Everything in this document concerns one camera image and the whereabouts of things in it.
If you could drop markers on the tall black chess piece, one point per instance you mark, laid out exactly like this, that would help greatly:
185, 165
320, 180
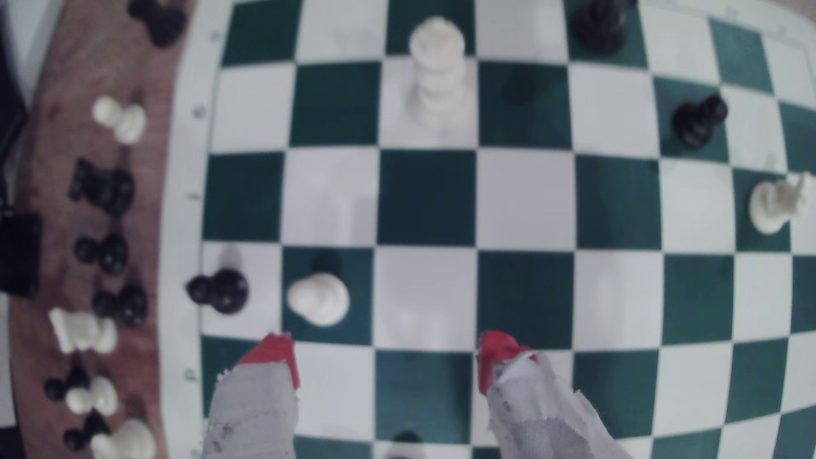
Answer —
599, 29

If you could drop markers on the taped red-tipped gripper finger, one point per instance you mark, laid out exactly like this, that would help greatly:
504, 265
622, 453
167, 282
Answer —
542, 421
255, 414

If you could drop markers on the white rook chess piece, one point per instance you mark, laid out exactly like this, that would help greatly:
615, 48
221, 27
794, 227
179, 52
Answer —
80, 330

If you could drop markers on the white pawn chess piece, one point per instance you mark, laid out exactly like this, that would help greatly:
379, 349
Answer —
319, 299
438, 64
124, 121

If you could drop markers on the tall white chess piece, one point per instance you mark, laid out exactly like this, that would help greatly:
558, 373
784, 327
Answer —
771, 204

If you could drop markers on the green white chess mat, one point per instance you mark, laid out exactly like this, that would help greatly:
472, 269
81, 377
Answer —
427, 197

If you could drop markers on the black box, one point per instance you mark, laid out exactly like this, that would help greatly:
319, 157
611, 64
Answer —
19, 255

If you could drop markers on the black pawn chess piece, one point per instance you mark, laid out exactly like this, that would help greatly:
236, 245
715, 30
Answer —
405, 437
226, 290
695, 124

